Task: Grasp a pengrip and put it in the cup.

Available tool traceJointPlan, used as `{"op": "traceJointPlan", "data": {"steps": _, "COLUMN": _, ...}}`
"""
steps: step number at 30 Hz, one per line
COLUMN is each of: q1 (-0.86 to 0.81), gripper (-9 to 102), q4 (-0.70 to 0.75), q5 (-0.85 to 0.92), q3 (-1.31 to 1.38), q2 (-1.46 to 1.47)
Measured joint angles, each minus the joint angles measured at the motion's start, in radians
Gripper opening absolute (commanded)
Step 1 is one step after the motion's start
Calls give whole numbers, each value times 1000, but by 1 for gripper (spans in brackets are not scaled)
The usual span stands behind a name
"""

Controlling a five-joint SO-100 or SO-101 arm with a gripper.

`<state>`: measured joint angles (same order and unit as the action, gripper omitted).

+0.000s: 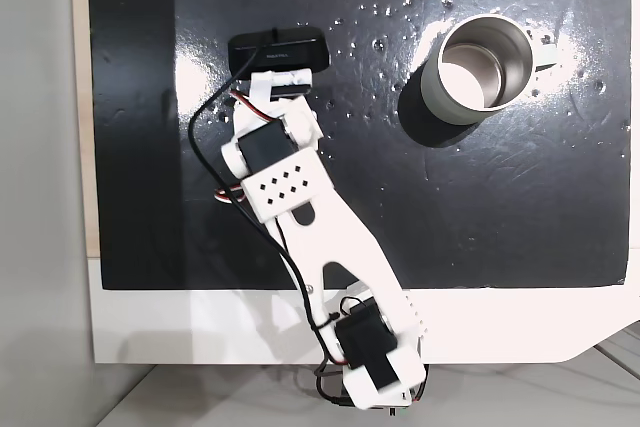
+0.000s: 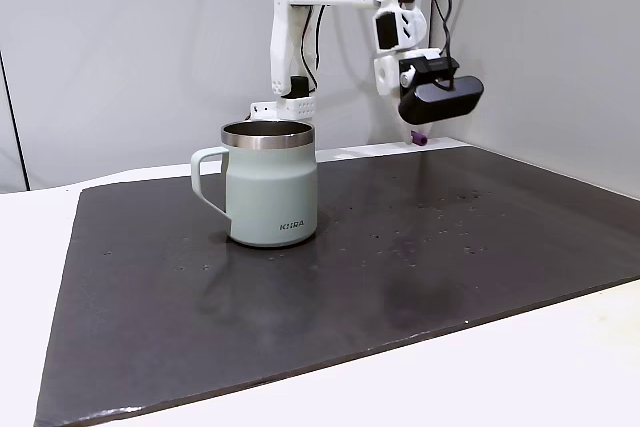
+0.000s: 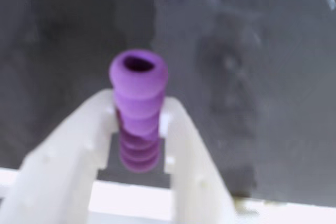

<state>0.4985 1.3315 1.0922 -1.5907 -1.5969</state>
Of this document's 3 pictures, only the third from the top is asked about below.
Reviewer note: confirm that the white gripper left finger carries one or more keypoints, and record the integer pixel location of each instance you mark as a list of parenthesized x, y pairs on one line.
[(60, 161)]

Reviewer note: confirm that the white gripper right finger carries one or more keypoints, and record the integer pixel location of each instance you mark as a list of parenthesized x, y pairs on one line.
[(191, 171)]

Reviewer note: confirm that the purple ribbed pen grip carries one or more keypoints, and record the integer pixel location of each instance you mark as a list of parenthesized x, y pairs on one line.
[(139, 98)]

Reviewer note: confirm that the black table mat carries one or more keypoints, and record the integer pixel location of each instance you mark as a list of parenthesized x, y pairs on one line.
[(236, 64)]

